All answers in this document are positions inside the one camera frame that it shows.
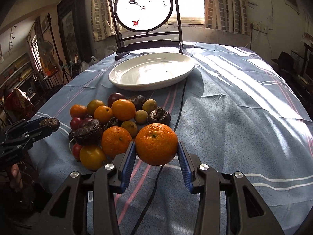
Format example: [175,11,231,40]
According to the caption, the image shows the yellow orange tomato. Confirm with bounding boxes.
[80,145,107,171]

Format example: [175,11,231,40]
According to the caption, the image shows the dark wrinkled passion fruit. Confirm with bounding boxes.
[74,119,103,145]

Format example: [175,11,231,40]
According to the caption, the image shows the dark red plum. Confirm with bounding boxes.
[108,92,126,108]

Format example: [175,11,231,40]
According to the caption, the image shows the right striped curtain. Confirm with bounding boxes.
[204,0,248,35]

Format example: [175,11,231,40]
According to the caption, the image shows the brown mangosteen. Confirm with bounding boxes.
[147,107,171,126]

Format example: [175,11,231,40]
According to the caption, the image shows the striped curtain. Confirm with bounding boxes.
[91,0,115,42]
[204,0,248,35]

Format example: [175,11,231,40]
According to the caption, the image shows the blue striped tablecloth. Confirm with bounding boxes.
[28,41,313,235]

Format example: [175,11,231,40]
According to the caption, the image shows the black cable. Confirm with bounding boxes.
[130,78,188,235]

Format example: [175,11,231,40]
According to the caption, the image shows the round painted table screen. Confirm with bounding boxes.
[109,0,183,61]

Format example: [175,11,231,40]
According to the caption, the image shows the left striped curtain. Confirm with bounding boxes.
[91,0,115,42]

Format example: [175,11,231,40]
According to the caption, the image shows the white oval plate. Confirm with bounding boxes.
[108,52,195,91]

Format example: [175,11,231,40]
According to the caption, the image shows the large orange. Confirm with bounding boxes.
[135,123,178,166]
[101,126,132,159]

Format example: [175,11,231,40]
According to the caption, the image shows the small dark passion fruit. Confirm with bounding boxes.
[40,118,60,132]

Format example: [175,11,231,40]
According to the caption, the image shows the dark framed mirror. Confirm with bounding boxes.
[57,0,92,65]

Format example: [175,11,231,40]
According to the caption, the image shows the person's left hand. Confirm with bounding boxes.
[10,164,23,191]

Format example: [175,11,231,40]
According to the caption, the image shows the small tangerine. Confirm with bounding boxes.
[69,104,87,118]

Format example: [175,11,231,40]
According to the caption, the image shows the red cherry tomato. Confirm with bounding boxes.
[70,117,82,131]

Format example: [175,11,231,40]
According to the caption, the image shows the round orange kumquat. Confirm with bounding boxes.
[112,99,136,121]

